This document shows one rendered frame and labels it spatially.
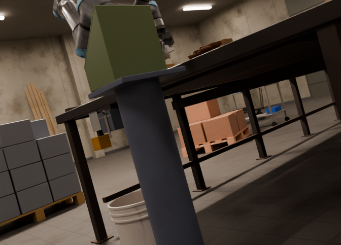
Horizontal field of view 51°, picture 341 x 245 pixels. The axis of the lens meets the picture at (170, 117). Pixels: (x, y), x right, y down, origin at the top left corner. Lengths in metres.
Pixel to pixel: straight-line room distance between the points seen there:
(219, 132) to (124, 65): 4.25
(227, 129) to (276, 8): 7.89
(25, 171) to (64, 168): 0.44
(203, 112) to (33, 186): 3.13
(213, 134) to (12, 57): 7.46
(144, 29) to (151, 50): 0.08
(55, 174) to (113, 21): 3.09
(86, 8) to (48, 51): 10.37
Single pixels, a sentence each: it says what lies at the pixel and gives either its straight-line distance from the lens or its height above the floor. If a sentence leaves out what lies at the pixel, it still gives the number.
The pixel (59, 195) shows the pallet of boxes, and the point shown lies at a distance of 4.22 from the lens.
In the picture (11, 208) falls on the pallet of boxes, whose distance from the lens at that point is 4.02.
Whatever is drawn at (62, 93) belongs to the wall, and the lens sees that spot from 11.59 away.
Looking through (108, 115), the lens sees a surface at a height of 0.80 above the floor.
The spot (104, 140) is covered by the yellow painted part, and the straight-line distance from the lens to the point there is 2.22.
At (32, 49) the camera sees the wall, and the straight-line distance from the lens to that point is 11.68.
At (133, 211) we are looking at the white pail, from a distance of 1.69.
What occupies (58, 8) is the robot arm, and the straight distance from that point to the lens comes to 1.84.
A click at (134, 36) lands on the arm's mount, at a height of 1.01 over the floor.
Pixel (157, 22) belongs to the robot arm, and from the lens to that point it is 2.06.
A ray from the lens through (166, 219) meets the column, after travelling 1.30.
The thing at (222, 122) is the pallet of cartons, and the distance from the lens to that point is 5.39.
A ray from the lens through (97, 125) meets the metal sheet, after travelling 2.22.
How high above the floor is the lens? 0.72
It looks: level
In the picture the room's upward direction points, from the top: 15 degrees counter-clockwise
